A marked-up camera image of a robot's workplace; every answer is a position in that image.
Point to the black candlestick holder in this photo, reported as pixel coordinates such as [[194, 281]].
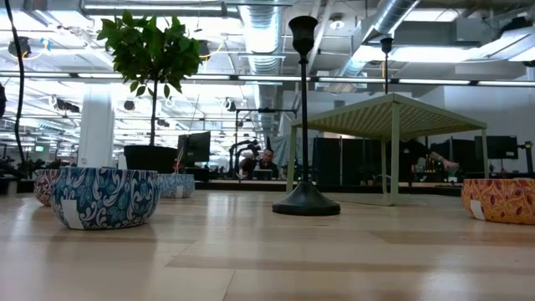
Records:
[[386, 42], [305, 200]]

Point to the dark blue floral candle tin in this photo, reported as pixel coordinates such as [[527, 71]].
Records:
[[104, 196]]

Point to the red patterned candle tin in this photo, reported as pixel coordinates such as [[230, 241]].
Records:
[[45, 188]]

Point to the orange leaf-pattern candle tin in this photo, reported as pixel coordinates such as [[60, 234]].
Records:
[[501, 200]]

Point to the black background robot arm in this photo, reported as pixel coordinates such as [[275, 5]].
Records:
[[242, 146]]

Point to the person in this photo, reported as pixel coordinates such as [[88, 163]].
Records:
[[267, 163], [414, 154]]

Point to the wooden background table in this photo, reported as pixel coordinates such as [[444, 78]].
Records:
[[234, 181]]

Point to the black partition panels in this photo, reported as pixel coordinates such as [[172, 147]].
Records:
[[330, 161]]

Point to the black background monitor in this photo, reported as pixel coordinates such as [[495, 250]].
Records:
[[497, 146], [196, 146]]

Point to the green perforated metal shelf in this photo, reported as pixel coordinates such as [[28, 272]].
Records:
[[376, 119]]

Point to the green leafy artificial plant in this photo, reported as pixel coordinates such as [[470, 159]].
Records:
[[150, 46]]

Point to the white building column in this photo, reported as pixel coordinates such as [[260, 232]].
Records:
[[96, 125]]

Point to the black monitor stand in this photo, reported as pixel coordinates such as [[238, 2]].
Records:
[[529, 159]]

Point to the black background station frame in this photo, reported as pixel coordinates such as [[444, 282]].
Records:
[[267, 110]]

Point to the black aluminium table frame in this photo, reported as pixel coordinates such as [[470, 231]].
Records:
[[251, 188]]

